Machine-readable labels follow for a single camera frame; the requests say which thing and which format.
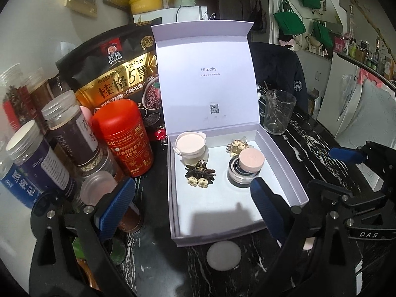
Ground brown lid jar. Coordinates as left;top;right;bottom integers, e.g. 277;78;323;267
119;204;144;234

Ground red tin canister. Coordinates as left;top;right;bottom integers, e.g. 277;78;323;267
92;99;154;178

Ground dark flower hair clip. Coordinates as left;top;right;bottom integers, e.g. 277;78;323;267
185;158;217;189

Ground black gold oatmeal bag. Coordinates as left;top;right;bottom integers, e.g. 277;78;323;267
56;17;168;137

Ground blue label jar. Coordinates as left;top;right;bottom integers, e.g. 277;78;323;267
6;120;77;201
0;158;41;211

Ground white appliance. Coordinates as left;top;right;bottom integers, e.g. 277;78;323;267
133;5;208;25

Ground black hanging bag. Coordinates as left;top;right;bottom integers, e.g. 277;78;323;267
249;0;267;33

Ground dark contents jar white lid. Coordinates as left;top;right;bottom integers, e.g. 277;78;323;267
41;90;101;168

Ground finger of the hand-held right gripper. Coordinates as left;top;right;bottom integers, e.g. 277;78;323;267
329;147;376;164
308;179;364;208

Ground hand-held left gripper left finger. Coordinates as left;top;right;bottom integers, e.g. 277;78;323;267
29;178;137;263

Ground pink round compact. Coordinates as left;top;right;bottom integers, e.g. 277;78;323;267
238;148;266;174

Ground clear glass cup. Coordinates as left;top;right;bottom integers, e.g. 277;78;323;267
263;89;297;136

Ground cream round jar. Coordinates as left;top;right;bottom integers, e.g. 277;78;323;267
178;148;209;167

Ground beige flower hair clip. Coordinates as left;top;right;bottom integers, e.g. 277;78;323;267
225;136;249;157

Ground shelf of bottles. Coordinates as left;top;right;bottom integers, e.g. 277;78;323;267
332;32;396;78

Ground clear jar brown contents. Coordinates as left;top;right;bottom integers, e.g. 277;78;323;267
26;68;59;106

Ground white gift box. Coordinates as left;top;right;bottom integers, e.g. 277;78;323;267
151;20;310;248

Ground small clear plastic jar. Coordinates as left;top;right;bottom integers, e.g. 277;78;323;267
76;150;124;180

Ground clear jar red contents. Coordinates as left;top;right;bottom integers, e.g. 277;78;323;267
0;63;31;124

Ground pink rounded object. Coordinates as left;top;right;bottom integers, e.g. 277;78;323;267
79;106;93;124

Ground clear jar black lid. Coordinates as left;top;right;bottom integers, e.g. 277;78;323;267
227;156;263;189

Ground orange sauce jar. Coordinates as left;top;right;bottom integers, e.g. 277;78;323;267
80;171;120;211

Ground white board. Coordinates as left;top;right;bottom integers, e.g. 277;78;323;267
336;79;396;149
316;52;362;137

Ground dark jacket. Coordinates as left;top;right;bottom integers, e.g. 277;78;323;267
249;41;309;121

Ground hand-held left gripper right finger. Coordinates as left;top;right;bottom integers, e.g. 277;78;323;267
250;178;356;273

